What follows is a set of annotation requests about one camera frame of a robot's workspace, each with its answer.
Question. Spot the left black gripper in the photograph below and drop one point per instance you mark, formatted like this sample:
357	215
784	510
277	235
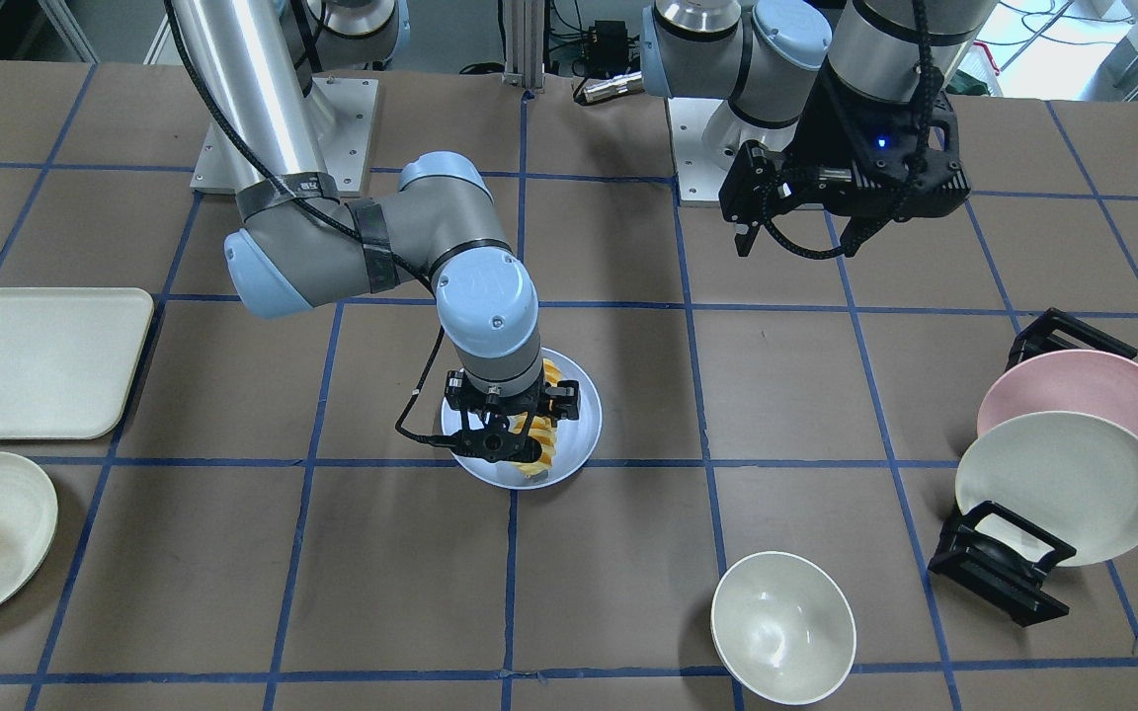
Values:
819	131

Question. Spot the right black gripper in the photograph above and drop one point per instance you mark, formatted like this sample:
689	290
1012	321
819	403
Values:
558	399

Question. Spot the spiral bread roll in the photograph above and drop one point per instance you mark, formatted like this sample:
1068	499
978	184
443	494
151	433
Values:
542	430

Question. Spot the blue plate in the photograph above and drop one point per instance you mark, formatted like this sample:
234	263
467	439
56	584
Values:
575	439

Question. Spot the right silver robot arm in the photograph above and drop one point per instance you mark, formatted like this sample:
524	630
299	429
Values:
301	246

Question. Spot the pink plate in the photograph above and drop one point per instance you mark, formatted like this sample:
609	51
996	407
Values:
1085	381

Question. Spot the cream plate in rack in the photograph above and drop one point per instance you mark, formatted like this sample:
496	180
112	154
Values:
1073	475

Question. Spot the black plate rack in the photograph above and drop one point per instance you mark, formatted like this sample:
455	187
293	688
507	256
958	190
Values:
980	562

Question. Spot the white bowl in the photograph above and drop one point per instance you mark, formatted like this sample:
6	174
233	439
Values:
783	628

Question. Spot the white rectangular tray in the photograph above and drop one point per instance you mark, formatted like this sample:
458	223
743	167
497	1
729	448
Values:
67	358

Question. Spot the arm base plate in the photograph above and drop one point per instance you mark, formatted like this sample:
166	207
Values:
341	111
704	136

